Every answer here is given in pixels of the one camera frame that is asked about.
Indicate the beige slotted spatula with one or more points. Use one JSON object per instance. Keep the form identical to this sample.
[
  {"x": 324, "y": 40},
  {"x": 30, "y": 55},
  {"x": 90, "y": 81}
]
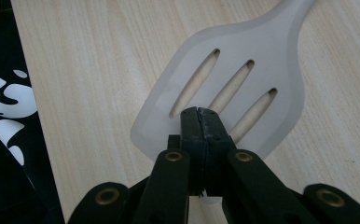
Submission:
[{"x": 262, "y": 46}]

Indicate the black mat with white print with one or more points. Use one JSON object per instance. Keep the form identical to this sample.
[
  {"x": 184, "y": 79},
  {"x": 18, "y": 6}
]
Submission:
[{"x": 4, "y": 149}]

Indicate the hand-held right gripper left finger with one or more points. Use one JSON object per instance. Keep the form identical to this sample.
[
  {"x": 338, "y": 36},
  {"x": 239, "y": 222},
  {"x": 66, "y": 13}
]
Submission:
[{"x": 193, "y": 140}]

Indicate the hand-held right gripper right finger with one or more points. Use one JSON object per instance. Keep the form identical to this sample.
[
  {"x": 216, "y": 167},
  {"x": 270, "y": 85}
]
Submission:
[{"x": 217, "y": 146}]

